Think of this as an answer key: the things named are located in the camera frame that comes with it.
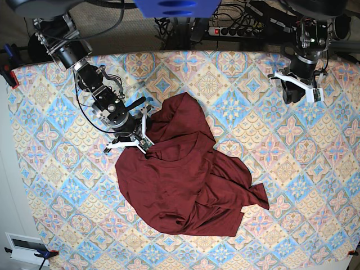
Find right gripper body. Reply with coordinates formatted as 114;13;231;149
110;97;151;139

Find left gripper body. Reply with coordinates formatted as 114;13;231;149
281;76;315;104

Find maroon t-shirt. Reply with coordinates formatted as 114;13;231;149
115;93;269;236

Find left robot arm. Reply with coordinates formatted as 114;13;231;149
274;1;348;104

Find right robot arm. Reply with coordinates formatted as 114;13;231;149
33;13;153;153

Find patterned tablecloth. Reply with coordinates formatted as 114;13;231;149
7;51;359;269

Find black round stool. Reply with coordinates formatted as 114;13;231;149
28;33;53;63

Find blue orange lower clamp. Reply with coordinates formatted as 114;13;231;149
4;247;59;269

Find orange right clamp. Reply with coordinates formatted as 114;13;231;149
348;250;359;257

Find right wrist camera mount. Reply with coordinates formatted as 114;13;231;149
103;103;154;155

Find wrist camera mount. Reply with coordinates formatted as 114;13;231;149
268;71;325;105
103;103;154;155

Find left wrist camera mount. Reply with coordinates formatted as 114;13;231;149
268;71;325;105

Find black power strip red switch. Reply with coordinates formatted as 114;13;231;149
208;26;262;38

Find tangled black cables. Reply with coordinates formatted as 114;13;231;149
153;16;197;51

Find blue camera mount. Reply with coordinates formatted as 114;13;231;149
133;0;221;18

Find white wall socket plate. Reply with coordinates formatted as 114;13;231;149
5;232;46;266

